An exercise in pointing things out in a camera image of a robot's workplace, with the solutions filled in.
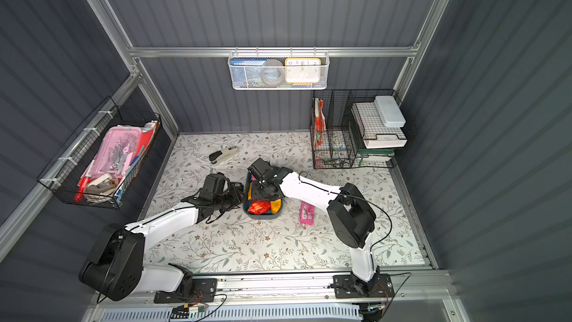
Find yellow tea bag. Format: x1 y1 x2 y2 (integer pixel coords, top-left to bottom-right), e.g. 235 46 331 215
271 198 282 215

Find red tea bag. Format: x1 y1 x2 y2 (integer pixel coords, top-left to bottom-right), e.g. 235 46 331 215
247 201 271 216

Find teal plastic storage box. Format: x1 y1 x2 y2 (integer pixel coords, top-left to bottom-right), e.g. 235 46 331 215
243 173 282 220

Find pink tea bag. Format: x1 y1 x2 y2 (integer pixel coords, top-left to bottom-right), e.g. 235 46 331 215
299 201 314 226

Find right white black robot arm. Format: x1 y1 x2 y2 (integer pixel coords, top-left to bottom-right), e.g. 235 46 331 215
248 159 377 285

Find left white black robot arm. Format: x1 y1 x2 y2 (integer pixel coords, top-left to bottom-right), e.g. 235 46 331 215
78 173 245 302

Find blue box in basket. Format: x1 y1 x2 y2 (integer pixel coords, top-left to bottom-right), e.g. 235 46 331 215
229 58 267 89

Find white flat box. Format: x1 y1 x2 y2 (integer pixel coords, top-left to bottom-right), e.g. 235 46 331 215
375 95 406 128

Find beige black stapler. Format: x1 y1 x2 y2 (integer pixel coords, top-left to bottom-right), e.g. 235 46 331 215
209 147 239 165

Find floral table mat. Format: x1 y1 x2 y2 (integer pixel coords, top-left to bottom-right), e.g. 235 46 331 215
144 131 428 274

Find red packet in organizer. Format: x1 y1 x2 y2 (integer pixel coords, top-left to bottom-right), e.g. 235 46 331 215
314 98 326 148

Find green paper tray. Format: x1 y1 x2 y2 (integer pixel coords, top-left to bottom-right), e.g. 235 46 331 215
354 148 396 168

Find grey tape roll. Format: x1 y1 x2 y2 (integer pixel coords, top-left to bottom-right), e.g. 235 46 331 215
260 59 285 86

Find pink pencil case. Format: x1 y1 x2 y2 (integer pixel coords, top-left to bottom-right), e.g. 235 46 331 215
92 125 142 179

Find yellow white alarm clock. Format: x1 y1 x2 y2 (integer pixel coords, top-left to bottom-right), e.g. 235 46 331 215
285 58 322 85

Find black wire desk organizer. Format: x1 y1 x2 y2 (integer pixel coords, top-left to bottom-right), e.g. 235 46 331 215
311 89 405 169

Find white wire wall basket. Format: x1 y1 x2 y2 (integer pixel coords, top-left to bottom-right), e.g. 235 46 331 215
227 50 330 90

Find black wire side basket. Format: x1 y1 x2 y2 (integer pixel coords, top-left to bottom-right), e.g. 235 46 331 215
37 98 162 210

